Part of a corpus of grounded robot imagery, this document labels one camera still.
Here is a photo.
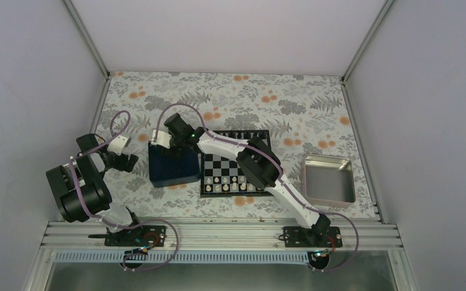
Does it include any dark blue plastic tray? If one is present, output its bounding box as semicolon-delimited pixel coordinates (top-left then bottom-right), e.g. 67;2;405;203
148;143;201;188

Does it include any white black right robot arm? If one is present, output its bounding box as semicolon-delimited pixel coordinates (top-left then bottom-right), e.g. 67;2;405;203
161;113;331;247

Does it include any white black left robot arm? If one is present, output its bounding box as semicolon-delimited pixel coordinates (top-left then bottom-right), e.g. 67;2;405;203
46;133;145;246

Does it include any white chess pieces front row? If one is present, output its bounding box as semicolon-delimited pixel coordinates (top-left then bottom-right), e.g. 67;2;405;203
201;175;259;195

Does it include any black white chessboard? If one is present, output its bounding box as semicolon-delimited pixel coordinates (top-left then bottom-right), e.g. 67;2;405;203
200;153;270;198

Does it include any floral patterned table cloth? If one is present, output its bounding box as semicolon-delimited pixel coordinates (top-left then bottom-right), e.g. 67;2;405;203
96;72;376;219

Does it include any silver metal tray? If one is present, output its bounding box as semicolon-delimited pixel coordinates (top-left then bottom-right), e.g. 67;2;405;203
300;154;356;209

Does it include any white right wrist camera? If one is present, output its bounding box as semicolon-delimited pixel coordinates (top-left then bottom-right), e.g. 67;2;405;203
150;130;172;149

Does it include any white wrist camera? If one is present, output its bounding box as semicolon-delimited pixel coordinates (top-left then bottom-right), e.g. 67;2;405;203
150;130;172;149
107;135;130;156

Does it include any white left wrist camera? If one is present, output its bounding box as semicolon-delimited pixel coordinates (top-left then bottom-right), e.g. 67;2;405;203
107;135;130;156

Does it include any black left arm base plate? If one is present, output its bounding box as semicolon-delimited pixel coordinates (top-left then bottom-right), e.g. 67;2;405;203
88;226;166;247

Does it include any grey slotted cable duct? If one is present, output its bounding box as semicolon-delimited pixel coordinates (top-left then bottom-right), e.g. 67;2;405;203
53;250;309;264

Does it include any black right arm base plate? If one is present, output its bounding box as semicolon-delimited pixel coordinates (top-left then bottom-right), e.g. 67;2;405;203
278;226;343;248

